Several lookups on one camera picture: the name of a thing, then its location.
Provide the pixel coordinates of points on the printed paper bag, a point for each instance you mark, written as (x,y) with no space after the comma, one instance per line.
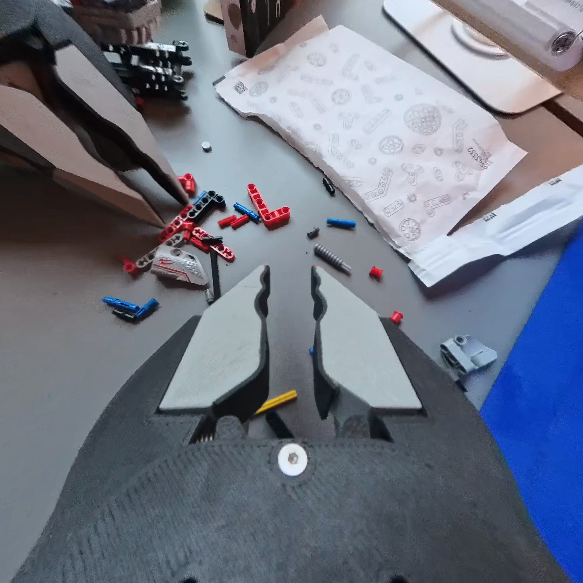
(364,136)

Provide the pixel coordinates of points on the red lego bush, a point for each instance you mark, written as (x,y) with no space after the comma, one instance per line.
(129,265)
(396,317)
(376,272)

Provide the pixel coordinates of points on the red lego L-beam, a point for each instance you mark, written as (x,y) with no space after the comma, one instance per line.
(268,214)

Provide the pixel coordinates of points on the dark grey lego bush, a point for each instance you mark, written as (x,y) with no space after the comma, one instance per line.
(313,232)

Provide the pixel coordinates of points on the grey lego connector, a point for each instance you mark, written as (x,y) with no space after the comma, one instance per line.
(467,355)

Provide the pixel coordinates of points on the black lego set box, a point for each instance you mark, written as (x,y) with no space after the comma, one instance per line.
(255,22)

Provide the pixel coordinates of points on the red lego pin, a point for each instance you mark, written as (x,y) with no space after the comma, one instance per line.
(226,222)
(240,220)

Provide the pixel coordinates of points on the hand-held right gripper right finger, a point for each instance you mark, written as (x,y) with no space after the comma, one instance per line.
(360,360)

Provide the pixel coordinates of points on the black lego pin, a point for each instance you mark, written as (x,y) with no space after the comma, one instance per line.
(212,239)
(329,186)
(124,314)
(278,423)

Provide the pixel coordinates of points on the light grey lego beam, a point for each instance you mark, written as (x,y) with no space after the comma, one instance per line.
(146,258)

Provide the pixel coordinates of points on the plain white paper bag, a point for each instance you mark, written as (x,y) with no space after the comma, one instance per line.
(501,227)

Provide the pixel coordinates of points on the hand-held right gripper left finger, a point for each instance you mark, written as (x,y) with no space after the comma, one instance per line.
(214,360)

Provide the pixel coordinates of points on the instruction sheet on stand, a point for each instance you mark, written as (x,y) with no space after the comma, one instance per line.
(455,73)

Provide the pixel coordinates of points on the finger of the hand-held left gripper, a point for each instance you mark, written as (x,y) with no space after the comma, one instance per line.
(50,136)
(109,104)

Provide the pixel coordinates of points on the black grey lego model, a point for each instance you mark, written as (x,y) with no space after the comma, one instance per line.
(150,68)

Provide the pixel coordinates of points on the red lego beam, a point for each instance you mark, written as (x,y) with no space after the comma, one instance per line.
(177,223)
(221,250)

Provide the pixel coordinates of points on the blue plastic bin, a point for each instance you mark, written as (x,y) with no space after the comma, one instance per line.
(546,410)

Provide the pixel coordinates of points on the red lego connector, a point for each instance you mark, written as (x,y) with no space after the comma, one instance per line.
(186,183)

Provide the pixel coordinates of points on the long black lego axle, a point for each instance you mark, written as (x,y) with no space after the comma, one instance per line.
(215,273)

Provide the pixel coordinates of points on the black lego beam blue pins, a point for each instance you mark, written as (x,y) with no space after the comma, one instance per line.
(212,202)

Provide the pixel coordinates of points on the clear clip bar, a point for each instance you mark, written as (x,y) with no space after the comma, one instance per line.
(524,27)

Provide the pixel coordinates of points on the lego spring shock absorber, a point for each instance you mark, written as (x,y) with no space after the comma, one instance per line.
(332,259)

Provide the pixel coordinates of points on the yellow lego axle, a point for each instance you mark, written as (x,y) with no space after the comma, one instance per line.
(275,401)

